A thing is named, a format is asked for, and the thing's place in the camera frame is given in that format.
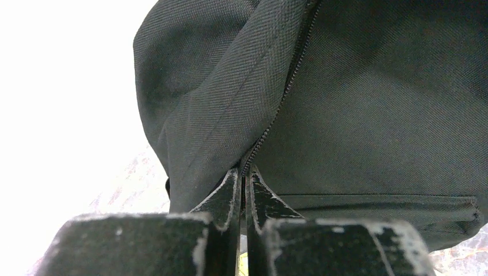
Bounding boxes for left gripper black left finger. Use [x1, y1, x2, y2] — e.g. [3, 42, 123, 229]
[37, 168, 241, 276]

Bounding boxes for orange treehouse book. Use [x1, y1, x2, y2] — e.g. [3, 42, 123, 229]
[237, 252, 249, 276]

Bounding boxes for black student backpack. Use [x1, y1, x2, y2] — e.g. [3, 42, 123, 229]
[133, 1, 487, 251]

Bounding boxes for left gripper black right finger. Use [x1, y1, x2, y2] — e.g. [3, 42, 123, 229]
[245, 166, 434, 276]

